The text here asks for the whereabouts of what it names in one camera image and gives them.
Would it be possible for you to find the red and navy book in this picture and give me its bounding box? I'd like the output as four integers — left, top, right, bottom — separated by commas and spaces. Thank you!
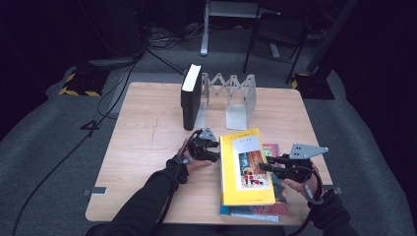
262, 143, 291, 217

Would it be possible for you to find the thick black book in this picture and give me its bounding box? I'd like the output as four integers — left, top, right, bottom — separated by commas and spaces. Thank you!
180, 63, 203, 132

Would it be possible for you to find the right hand-held gripper cable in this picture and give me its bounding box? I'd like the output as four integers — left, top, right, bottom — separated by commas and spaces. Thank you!
288, 168, 325, 236

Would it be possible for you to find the bundle of floor cables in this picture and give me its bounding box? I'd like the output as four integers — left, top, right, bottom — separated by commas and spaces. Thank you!
144, 23, 205, 51

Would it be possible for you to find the left hand-held gripper cable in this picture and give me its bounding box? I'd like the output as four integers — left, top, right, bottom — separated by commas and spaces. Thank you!
149, 129, 204, 236

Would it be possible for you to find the person's right hand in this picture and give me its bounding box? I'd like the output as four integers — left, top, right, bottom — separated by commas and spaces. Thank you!
283, 166, 324, 202

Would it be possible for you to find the hand-held gripper cable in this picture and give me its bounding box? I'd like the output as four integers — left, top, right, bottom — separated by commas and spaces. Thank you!
149, 129, 204, 236
288, 168, 325, 236

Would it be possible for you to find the black chair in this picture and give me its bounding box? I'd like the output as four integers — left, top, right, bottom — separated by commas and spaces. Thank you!
242, 13, 309, 85

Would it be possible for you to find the long black floor cable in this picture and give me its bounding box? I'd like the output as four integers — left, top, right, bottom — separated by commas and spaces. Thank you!
11, 58, 141, 236

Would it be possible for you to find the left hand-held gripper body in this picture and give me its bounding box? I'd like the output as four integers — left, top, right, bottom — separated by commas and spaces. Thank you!
188, 127, 220, 161

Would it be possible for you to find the yellow book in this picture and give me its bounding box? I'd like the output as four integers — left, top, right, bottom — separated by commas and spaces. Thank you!
218, 127, 276, 207

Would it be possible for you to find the expandable metal bookend rack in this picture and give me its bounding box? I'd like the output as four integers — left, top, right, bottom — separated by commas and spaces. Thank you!
193, 72, 258, 132

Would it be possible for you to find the black yellow striped base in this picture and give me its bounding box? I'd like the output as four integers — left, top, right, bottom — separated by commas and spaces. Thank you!
58, 67, 111, 97
291, 72, 336, 101

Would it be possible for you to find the person's left hand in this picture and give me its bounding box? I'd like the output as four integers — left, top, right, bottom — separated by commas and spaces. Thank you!
178, 139, 213, 174

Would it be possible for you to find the grey slanted pole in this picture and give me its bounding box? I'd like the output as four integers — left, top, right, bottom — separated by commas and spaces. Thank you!
306, 0, 360, 75

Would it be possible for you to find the white metal stand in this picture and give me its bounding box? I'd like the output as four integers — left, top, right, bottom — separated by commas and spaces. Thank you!
200, 0, 283, 57

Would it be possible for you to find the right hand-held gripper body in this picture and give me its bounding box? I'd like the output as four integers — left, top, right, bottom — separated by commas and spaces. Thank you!
277, 143, 329, 184

